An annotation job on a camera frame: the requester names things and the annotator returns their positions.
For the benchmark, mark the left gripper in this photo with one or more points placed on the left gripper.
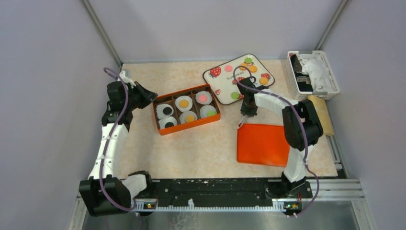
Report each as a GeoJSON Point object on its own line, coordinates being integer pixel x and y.
{"type": "Point", "coordinates": [147, 96]}

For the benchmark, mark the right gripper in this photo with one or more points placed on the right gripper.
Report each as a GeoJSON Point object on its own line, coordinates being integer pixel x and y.
{"type": "Point", "coordinates": [244, 111]}

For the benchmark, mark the metal tongs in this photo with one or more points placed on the metal tongs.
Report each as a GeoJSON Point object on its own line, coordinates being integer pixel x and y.
{"type": "Point", "coordinates": [242, 121]}

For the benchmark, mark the black cookie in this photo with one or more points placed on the black cookie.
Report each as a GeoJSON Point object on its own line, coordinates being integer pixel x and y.
{"type": "Point", "coordinates": [167, 111]}
{"type": "Point", "coordinates": [169, 124]}

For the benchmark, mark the strawberry pattern tray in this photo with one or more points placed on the strawberry pattern tray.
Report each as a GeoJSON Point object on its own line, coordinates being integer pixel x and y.
{"type": "Point", "coordinates": [224, 77]}

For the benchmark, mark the orange box lid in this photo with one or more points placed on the orange box lid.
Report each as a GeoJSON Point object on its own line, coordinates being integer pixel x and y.
{"type": "Point", "coordinates": [262, 144]}

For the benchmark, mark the orange cookie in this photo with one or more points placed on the orange cookie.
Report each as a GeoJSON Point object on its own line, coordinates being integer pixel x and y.
{"type": "Point", "coordinates": [183, 103]}
{"type": "Point", "coordinates": [189, 118]}
{"type": "Point", "coordinates": [263, 80]}

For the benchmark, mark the pink cookie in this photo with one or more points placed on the pink cookie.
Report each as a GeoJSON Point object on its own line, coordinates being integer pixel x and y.
{"type": "Point", "coordinates": [202, 98]}

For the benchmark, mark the orange cookie box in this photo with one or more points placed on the orange cookie box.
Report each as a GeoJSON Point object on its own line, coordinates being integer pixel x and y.
{"type": "Point", "coordinates": [195, 108]}

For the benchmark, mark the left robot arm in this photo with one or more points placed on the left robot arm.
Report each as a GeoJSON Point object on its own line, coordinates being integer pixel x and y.
{"type": "Point", "coordinates": [103, 192]}

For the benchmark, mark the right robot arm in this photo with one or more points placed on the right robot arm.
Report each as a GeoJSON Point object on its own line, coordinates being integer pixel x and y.
{"type": "Point", "coordinates": [301, 124]}

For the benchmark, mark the green cookie top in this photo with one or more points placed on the green cookie top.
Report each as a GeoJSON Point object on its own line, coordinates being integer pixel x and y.
{"type": "Point", "coordinates": [248, 61]}

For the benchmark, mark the black item in basket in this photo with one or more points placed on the black item in basket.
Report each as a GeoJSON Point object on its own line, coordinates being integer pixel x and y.
{"type": "Point", "coordinates": [303, 80]}

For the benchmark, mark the tan folded cloth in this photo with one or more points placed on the tan folded cloth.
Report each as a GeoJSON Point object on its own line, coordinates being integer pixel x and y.
{"type": "Point", "coordinates": [323, 114]}

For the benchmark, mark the white cloth in basket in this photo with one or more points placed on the white cloth in basket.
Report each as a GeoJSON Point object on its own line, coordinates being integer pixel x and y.
{"type": "Point", "coordinates": [318, 72]}

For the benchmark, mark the white plastic basket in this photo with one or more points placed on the white plastic basket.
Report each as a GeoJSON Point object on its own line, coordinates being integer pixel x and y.
{"type": "Point", "coordinates": [297, 94]}

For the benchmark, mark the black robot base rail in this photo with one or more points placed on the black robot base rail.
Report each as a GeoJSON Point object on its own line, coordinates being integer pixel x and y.
{"type": "Point", "coordinates": [221, 192]}

